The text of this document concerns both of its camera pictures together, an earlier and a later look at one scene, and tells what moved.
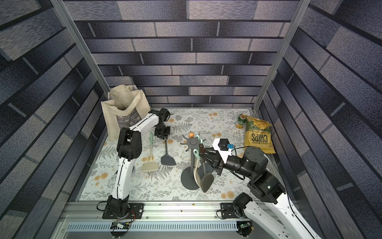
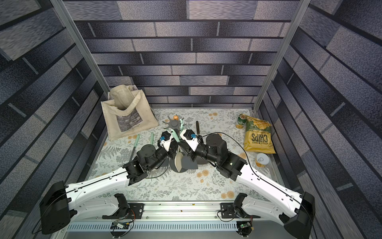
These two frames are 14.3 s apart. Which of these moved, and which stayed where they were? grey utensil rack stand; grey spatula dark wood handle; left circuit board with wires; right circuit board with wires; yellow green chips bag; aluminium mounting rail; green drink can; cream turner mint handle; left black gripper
Moved: grey utensil rack stand; cream turner mint handle; left black gripper; grey spatula dark wood handle
Stayed: green drink can; left circuit board with wires; yellow green chips bag; right circuit board with wires; aluminium mounting rail
